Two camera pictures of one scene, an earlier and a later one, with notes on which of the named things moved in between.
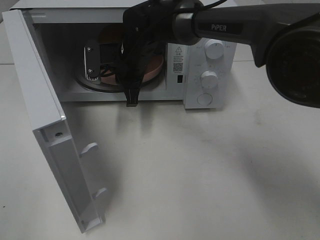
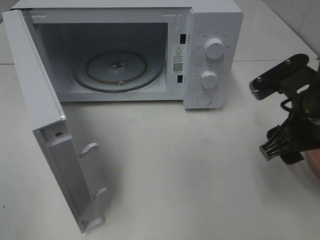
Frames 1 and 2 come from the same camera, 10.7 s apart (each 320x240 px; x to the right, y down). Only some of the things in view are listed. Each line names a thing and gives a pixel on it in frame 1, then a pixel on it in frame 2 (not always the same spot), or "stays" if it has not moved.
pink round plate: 110,76 → 312,157
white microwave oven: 201,71 stays
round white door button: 204,99 stays
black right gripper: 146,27 → 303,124
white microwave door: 66,159 stays
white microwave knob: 209,79 stays
